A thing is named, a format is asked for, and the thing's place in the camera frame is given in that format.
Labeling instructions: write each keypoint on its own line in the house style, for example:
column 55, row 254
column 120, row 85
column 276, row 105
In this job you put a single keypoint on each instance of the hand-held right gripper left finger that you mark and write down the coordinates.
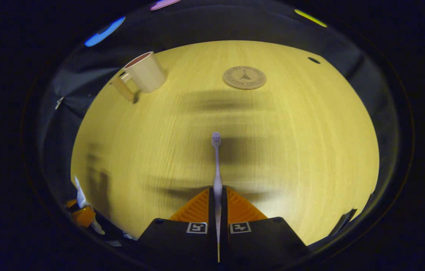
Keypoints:
column 211, row 214

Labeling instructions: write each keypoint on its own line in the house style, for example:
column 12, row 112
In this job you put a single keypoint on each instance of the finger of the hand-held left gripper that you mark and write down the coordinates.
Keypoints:
column 84, row 216

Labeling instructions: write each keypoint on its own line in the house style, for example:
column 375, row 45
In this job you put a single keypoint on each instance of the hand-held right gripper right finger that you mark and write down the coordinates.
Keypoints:
column 223, row 214

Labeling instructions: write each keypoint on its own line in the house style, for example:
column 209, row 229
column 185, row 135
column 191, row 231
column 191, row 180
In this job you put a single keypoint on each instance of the white toothpaste tube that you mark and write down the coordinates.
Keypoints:
column 82, row 199

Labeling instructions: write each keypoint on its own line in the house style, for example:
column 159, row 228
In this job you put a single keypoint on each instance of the pale purple toothbrush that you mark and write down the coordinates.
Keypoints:
column 217, row 177

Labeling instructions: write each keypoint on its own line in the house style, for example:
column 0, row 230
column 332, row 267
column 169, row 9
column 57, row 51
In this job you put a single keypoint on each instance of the round brown coaster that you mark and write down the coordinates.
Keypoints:
column 244, row 78

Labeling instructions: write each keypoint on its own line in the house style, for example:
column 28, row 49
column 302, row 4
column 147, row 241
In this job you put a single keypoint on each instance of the beige cup with brown inside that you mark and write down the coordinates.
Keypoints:
column 146, row 73

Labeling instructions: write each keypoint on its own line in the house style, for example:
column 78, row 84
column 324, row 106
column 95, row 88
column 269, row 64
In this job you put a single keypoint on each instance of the wooden desktop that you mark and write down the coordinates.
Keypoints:
column 291, row 150

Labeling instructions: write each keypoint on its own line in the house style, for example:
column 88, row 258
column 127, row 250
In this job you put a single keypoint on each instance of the white clip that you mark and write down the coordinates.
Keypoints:
column 59, row 102

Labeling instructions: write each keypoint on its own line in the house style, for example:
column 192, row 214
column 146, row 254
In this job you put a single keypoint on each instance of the black backdrop cloth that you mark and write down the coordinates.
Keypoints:
column 205, row 26

